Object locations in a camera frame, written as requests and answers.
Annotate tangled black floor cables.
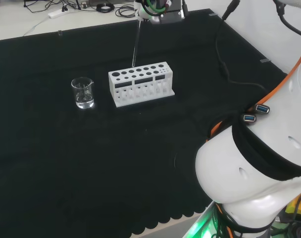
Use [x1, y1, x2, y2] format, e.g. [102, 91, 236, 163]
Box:
[23, 0, 97, 13]

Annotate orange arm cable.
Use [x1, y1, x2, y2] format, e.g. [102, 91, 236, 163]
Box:
[209, 41, 301, 138]

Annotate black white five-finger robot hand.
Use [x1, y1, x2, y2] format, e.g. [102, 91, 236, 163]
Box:
[135, 0, 186, 25]

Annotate thin white power cord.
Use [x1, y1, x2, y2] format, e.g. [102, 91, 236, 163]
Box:
[22, 14, 52, 37]

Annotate clear glass rod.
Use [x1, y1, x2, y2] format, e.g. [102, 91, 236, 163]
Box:
[131, 19, 142, 68]

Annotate white test tube rack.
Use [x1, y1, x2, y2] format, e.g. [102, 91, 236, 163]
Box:
[108, 61, 176, 109]

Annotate green hand cable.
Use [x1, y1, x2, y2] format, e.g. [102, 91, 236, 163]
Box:
[142, 0, 168, 16]

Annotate black bench cloth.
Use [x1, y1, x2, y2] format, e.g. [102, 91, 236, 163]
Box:
[0, 8, 291, 238]

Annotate coiled black cable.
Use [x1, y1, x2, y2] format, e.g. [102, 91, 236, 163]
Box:
[96, 3, 116, 13]

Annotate loose black cable loop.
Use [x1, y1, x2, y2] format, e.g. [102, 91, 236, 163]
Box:
[115, 5, 138, 18]

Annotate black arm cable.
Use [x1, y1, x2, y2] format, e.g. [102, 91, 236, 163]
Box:
[215, 0, 270, 97]

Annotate white power strip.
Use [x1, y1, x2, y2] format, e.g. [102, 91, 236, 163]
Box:
[48, 9, 67, 19]

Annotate clear glass beaker with liquid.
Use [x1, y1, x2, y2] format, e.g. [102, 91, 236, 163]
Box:
[71, 76, 96, 110]

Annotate yellow stop button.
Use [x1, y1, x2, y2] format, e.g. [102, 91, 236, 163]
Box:
[285, 187, 301, 225]

